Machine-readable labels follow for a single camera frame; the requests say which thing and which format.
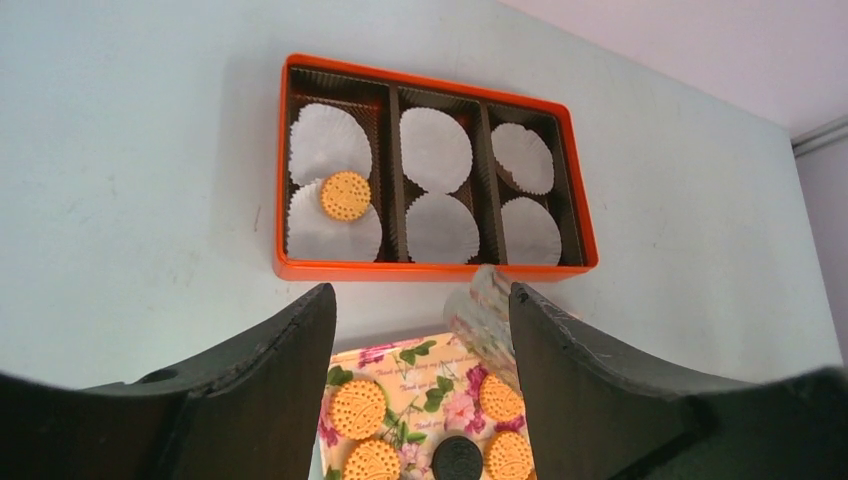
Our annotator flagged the black round cookie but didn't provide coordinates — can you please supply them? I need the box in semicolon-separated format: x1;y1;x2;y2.
431;435;484;480

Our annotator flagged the white paper cupcake liner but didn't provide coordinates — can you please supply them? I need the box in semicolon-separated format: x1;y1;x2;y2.
501;197;562;266
405;193;480;265
286;180;382;262
288;103;372;186
491;123;554;195
400;107;473;194

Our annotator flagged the floral cookie tray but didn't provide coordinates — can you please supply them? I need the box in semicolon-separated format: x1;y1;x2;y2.
314;333;527;479

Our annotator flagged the orange cookie tin box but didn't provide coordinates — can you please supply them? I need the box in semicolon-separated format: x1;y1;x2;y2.
273;53;599;282

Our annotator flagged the tan round cookie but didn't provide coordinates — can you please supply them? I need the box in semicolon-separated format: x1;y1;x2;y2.
342;439;401;480
319;171;371;222
484;431;534;480
329;380;387;440
479;373;525;422

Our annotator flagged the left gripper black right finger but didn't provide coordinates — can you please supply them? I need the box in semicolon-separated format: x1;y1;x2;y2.
509;283;847;479

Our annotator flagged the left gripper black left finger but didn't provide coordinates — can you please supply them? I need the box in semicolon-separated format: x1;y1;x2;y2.
1;283;337;479

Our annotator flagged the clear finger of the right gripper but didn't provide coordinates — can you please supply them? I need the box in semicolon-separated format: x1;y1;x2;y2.
443;265;520;391

